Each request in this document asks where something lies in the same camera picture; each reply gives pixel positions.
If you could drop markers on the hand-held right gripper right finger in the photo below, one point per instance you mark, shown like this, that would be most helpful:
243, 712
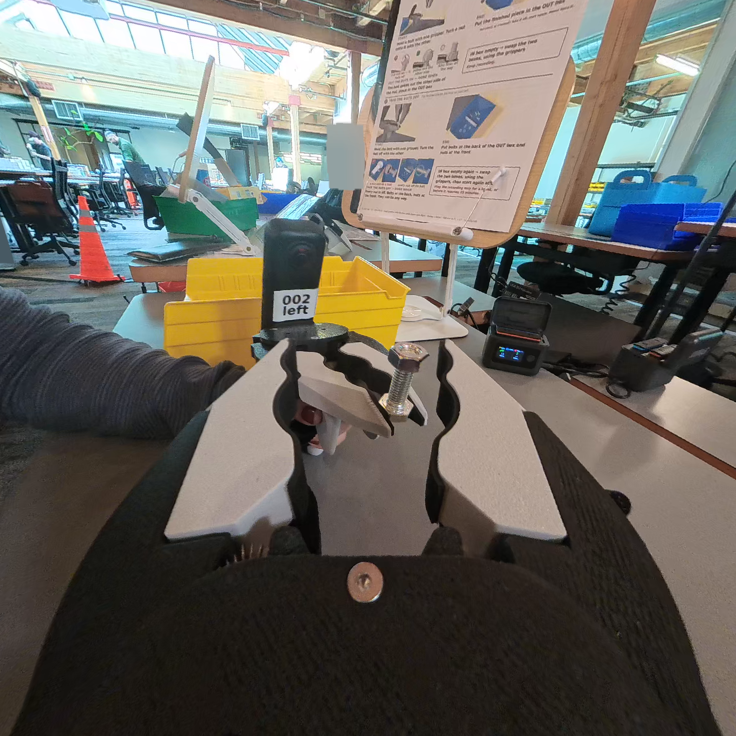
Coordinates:
494, 460

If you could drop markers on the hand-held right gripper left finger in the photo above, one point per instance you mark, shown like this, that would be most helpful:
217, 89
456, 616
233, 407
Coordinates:
241, 460

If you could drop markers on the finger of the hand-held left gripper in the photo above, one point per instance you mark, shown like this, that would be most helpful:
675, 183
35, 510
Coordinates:
420, 411
339, 402

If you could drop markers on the silver hex nut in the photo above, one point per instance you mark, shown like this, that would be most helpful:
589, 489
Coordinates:
397, 409

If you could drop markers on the silver hex bolt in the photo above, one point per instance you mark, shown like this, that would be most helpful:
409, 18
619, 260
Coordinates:
402, 385

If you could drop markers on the yellow plastic bin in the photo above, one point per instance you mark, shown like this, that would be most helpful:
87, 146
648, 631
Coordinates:
356, 299

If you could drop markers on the person's left forearm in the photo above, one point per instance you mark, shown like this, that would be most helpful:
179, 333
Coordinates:
86, 368

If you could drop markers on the person's left hand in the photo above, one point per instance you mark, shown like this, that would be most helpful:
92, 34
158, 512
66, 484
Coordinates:
310, 417

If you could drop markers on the white board stand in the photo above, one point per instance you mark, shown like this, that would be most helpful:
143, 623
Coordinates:
437, 328

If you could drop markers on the green plastic bin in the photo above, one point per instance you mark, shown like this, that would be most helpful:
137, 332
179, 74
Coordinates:
201, 218

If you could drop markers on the white round disc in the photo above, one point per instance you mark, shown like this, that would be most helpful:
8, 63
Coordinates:
413, 313

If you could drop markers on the black folder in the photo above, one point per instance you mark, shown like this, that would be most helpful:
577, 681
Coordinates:
172, 250

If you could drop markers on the black charging case with display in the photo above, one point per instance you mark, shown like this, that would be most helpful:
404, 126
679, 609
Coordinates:
517, 328

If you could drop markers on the thin wooden board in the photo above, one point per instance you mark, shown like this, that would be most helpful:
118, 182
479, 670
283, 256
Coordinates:
198, 126

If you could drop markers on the black battery charger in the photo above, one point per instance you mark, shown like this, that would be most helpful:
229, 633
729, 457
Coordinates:
644, 368

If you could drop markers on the black office chair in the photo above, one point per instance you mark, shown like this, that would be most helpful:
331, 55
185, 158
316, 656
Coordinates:
552, 279

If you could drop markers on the orange traffic cone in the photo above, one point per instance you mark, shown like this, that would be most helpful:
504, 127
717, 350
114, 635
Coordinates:
95, 253

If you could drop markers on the paper instruction sheet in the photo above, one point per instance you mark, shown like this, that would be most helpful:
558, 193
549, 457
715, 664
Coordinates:
460, 115

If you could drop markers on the wood top desk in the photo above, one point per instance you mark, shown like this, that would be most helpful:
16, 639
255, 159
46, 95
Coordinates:
604, 244

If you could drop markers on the wooden display board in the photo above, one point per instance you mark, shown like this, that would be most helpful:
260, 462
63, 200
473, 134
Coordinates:
532, 178

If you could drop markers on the brown office chair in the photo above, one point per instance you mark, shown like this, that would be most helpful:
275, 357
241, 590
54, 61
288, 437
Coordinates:
34, 213

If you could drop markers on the blue plastic bin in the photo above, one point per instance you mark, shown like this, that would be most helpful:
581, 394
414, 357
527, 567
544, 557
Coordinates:
661, 230

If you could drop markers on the wooden post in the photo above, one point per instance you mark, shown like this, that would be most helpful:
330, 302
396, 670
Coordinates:
598, 115

